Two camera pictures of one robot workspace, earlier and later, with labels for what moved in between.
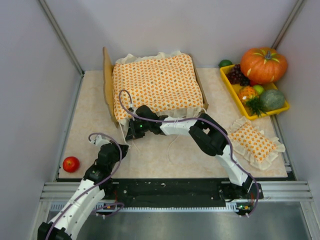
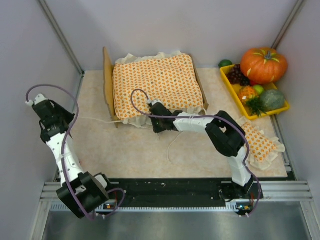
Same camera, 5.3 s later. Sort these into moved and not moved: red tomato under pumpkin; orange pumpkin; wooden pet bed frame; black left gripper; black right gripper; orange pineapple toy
Moved: black left gripper; black right gripper
Not moved: wooden pet bed frame; red tomato under pumpkin; orange pumpkin; orange pineapple toy
